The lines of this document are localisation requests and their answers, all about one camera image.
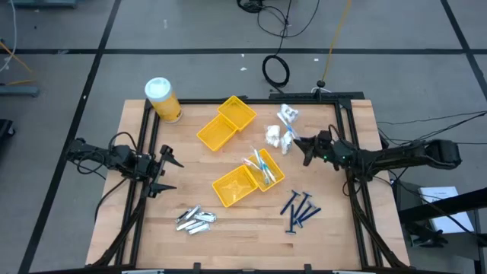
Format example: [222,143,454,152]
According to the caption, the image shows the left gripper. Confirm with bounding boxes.
[133,144,185,199]

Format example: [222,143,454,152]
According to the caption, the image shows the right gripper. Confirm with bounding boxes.
[293,130,347,170]

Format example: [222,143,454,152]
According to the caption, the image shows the white cotton packet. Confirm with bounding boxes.
[279,103,301,124]
[264,124,282,149]
[279,131,294,155]

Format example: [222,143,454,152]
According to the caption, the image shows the toothbrush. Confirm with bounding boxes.
[252,146,278,184]
[241,157,272,186]
[276,111,302,142]

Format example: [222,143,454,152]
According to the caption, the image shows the yellow plastic slotted basket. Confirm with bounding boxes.
[243,148,286,193]
[212,164,260,209]
[196,113,239,152]

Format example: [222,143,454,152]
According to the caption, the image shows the blue marker pen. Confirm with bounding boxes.
[298,206,323,230]

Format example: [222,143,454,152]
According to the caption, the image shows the yellow wipes canister white lid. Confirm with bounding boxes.
[144,77,183,124]

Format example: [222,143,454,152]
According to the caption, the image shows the white booklet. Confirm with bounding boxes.
[417,185,476,234]

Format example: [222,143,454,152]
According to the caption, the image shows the black metal beam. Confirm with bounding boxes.
[397,187,487,225]

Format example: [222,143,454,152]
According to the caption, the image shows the black floor equipment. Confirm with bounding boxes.
[0,118,16,139]

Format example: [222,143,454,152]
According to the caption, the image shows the grey metal desk foot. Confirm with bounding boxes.
[10,0,78,9]
[0,84,40,97]

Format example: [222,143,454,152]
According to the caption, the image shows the black aluminium table frame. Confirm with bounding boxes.
[86,91,411,269]

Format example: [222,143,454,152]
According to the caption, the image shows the coiled black cable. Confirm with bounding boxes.
[261,53,291,89]

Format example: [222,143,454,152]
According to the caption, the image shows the yellow hanging cable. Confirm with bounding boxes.
[320,0,353,83]

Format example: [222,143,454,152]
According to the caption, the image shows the black floor cable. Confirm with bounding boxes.
[236,0,321,58]

